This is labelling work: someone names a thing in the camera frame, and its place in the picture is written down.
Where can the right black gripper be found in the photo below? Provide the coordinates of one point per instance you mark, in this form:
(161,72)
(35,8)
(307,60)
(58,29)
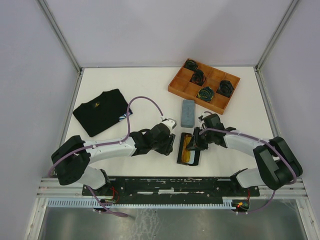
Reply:
(194,143)

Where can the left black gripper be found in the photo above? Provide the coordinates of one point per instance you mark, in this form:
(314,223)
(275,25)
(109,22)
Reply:
(168,148)

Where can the black glasses case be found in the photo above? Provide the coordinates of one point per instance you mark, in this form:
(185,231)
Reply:
(179,157)

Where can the orange sunglasses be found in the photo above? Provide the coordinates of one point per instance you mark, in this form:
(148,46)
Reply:
(185,152)

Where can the grey-blue glasses case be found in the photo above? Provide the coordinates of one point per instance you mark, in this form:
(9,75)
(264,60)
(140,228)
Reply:
(187,114)

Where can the light blue cloth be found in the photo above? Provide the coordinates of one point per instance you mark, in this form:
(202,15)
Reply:
(191,158)

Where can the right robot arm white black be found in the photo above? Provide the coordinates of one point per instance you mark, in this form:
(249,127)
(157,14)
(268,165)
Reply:
(276,164)

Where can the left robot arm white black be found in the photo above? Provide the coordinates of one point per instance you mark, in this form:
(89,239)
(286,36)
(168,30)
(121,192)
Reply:
(71,162)

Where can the orange wooden divider tray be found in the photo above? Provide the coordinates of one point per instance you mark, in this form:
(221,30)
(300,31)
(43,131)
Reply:
(182,87)

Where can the rolled dark tie right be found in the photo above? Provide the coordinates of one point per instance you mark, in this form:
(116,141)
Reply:
(225,88)

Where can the rolled dark tie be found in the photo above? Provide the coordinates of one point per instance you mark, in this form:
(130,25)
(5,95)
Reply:
(198,77)
(225,88)
(190,65)

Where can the black folded t-shirt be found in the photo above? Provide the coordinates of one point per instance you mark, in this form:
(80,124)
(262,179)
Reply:
(102,112)

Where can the rolled dark tie top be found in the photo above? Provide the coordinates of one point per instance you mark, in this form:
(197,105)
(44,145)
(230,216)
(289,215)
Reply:
(190,65)

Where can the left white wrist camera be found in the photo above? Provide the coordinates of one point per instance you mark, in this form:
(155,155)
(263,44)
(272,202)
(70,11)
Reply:
(169,123)

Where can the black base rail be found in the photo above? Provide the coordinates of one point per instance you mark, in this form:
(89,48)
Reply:
(173,190)

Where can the right aluminium frame post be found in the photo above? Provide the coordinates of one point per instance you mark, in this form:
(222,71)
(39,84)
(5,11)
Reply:
(277,33)

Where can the aluminium frame post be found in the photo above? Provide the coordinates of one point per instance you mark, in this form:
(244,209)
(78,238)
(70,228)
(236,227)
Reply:
(277,33)
(45,8)

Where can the left aluminium frame post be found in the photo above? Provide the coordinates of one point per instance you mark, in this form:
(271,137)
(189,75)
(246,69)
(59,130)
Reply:
(45,8)

